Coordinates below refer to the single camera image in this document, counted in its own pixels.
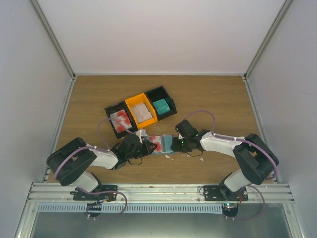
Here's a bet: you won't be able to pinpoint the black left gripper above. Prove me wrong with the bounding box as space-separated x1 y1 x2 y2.
126 140 157 160

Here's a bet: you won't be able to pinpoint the teal card holder wallet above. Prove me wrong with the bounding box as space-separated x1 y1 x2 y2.
144 135 174 154

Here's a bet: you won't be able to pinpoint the red white card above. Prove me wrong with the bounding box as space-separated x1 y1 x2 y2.
149 135 162 153

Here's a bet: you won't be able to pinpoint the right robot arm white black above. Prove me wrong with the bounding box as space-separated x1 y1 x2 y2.
171 119 279 201

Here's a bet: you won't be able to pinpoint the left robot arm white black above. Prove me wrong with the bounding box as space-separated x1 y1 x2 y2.
47 134 158 200

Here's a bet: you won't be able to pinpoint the white cards in orange bin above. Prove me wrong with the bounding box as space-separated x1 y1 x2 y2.
131 103 153 123

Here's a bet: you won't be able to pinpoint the red white cards stack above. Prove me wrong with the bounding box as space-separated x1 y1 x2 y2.
110 110 132 133

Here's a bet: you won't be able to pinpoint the stack of teal cards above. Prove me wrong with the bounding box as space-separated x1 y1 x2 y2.
153 99 171 115

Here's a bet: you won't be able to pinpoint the black bin with teal cards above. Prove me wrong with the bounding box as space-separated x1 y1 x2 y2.
145 86 177 121

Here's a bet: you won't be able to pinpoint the black bin with red cards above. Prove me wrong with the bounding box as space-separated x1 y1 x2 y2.
105 101 138 139

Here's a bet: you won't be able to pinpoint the orange plastic bin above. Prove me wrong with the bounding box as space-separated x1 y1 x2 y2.
125 93 158 129

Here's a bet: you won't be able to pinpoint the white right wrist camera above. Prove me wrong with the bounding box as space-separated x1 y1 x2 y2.
178 132 184 139

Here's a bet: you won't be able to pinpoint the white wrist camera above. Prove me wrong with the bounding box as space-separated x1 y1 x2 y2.
135 129 148 144
178 132 184 139

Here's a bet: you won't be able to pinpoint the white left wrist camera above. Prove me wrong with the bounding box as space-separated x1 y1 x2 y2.
135 129 148 144

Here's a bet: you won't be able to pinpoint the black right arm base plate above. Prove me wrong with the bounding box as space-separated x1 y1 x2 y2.
198 185 249 202

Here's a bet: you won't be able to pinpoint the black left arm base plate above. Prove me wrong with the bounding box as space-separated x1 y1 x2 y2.
70 184 118 201

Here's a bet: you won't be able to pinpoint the grey slotted cable duct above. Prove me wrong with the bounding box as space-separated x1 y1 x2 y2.
38 203 222 214

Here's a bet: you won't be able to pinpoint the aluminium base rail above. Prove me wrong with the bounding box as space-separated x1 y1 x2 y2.
27 183 294 204

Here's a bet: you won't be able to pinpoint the aluminium frame post left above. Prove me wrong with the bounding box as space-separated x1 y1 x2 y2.
27 0 76 80

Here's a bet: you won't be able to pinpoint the aluminium frame post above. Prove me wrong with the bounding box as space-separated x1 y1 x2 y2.
243 0 295 80
27 0 76 80

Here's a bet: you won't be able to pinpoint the aluminium frame post right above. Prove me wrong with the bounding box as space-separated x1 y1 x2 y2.
243 0 295 80

